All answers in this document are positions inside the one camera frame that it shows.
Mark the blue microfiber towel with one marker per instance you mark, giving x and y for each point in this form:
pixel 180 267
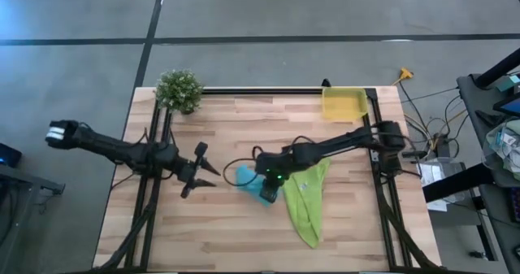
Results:
pixel 248 180

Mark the dark tablet screen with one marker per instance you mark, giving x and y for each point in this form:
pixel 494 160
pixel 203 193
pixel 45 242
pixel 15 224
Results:
pixel 510 106

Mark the black aluminium table frame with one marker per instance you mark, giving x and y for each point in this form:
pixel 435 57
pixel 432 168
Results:
pixel 264 91

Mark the grey side desk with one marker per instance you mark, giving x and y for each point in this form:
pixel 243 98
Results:
pixel 471 99

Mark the white paper sheets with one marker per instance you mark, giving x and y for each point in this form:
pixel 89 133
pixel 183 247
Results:
pixel 432 172

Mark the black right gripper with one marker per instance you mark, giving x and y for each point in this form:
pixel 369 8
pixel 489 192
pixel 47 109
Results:
pixel 274 168

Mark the black diagonal desk leg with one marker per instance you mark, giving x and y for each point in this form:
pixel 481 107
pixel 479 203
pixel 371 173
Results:
pixel 499 67
pixel 455 182

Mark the grey metal desk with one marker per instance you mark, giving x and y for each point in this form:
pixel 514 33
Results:
pixel 24 184

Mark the yellow plastic basket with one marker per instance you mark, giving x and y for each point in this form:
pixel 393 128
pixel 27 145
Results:
pixel 344 103

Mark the clear plastic bag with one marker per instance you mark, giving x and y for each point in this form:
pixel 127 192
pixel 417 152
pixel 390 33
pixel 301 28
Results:
pixel 503 144

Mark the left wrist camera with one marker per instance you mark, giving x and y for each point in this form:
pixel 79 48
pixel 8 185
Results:
pixel 201 150

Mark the small black clamp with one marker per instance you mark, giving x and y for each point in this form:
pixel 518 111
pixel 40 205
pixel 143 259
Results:
pixel 326 82

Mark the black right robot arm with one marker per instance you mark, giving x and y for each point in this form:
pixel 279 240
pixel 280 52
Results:
pixel 333 146

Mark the small green potted plant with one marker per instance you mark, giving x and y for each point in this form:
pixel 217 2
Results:
pixel 178 91

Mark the yellow power plug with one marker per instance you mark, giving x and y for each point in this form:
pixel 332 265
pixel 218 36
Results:
pixel 405 74

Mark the black power strip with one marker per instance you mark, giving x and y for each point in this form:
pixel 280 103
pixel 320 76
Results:
pixel 442 144

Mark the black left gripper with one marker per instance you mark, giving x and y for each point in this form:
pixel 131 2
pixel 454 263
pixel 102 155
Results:
pixel 187 176

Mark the teal small box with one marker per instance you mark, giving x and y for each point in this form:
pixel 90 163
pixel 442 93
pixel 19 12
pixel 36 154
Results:
pixel 511 83

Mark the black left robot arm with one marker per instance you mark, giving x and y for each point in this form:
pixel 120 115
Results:
pixel 113 150

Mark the green microfiber towel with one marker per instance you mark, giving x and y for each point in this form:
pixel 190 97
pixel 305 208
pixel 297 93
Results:
pixel 304 209

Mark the black device with blue light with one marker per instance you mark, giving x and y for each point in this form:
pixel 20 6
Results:
pixel 9 156

